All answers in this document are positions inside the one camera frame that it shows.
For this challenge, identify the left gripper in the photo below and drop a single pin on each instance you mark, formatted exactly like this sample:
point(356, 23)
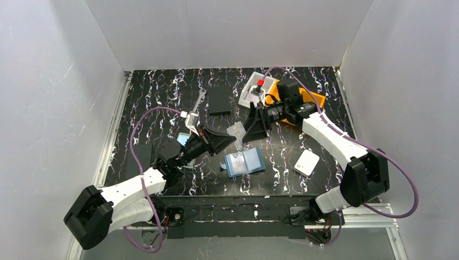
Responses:
point(207, 140)

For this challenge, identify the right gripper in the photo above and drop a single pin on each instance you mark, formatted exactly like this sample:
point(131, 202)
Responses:
point(264, 117)

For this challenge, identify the white credit card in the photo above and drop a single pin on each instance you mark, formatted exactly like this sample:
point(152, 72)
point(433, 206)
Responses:
point(238, 131)
point(237, 162)

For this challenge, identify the blue leather card holder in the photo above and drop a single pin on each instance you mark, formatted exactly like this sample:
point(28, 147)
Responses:
point(254, 161)

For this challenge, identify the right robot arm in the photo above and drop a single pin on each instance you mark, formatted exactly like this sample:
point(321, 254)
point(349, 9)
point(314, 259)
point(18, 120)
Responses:
point(365, 172)

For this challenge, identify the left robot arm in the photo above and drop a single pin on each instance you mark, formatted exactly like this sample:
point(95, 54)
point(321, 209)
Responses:
point(97, 212)

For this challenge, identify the white storage bin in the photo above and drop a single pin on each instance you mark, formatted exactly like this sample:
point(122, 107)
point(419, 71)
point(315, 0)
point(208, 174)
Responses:
point(243, 97)

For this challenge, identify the yellow bin middle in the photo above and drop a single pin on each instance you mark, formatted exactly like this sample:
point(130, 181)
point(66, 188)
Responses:
point(272, 95)

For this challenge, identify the yellow bin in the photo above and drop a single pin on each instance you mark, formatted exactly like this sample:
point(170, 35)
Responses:
point(272, 95)
point(316, 97)

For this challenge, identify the black flat box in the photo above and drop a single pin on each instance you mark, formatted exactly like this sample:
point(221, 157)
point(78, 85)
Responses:
point(219, 101)

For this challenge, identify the silver wrench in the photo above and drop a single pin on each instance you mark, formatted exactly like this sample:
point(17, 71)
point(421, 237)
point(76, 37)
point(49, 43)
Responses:
point(202, 93)

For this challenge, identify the yellow bin right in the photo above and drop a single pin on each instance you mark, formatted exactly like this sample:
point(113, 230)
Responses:
point(316, 97)

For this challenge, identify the white square box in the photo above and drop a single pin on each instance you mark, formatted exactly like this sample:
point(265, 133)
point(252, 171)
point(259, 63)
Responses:
point(306, 163)

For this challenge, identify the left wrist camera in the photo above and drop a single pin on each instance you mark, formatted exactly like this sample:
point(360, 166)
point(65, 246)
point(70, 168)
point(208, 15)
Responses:
point(191, 120)

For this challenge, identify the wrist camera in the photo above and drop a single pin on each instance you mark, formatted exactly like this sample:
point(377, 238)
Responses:
point(257, 93)
point(191, 120)

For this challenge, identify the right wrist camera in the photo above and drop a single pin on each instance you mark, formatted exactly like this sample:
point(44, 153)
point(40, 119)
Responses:
point(257, 93)

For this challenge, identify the aluminium frame rail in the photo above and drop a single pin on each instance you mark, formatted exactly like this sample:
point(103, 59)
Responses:
point(101, 172)

